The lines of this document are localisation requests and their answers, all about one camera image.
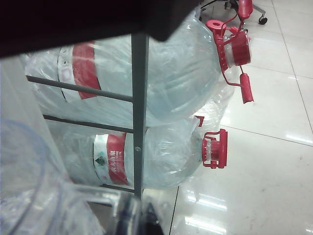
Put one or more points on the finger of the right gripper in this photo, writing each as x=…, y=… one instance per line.
x=73, y=22

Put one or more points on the bagged water jug red label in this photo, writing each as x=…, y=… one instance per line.
x=166, y=151
x=176, y=73

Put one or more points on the dark metal jug rack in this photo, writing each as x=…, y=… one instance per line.
x=140, y=98

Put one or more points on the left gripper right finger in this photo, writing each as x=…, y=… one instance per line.
x=156, y=222

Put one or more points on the clear plastic mug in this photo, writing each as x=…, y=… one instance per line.
x=29, y=195

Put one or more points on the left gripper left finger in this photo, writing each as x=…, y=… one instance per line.
x=130, y=222

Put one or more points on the office chair base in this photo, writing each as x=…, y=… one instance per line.
x=262, y=19

